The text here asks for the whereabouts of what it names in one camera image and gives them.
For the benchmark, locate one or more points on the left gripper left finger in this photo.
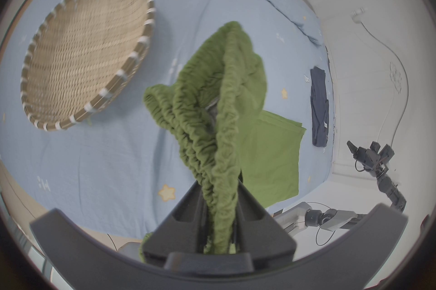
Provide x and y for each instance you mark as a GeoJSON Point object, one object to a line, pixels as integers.
{"type": "Point", "coordinates": [180, 227]}

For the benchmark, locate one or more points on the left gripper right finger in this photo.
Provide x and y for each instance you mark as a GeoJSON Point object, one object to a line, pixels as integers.
{"type": "Point", "coordinates": [262, 230]}

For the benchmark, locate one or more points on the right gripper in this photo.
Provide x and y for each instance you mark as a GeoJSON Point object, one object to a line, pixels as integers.
{"type": "Point", "coordinates": [365, 157]}

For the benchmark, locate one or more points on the green shorts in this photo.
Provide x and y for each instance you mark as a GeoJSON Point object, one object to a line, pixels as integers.
{"type": "Point", "coordinates": [221, 104]}

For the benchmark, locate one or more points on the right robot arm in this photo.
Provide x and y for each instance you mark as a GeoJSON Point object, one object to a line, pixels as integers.
{"type": "Point", "coordinates": [391, 189]}

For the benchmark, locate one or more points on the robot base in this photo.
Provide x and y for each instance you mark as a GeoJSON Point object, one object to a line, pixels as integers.
{"type": "Point", "coordinates": [293, 213]}

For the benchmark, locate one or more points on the bed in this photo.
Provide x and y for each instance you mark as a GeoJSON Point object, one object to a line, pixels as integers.
{"type": "Point", "coordinates": [112, 159]}

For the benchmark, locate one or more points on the round woven basket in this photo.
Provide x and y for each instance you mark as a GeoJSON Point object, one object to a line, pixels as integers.
{"type": "Point", "coordinates": [85, 50]}

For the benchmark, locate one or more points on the dark blue T-shirt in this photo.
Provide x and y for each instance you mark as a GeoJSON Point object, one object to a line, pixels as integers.
{"type": "Point", "coordinates": [320, 104]}

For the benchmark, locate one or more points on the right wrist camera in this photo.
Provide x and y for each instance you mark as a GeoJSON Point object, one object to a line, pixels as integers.
{"type": "Point", "coordinates": [375, 146]}

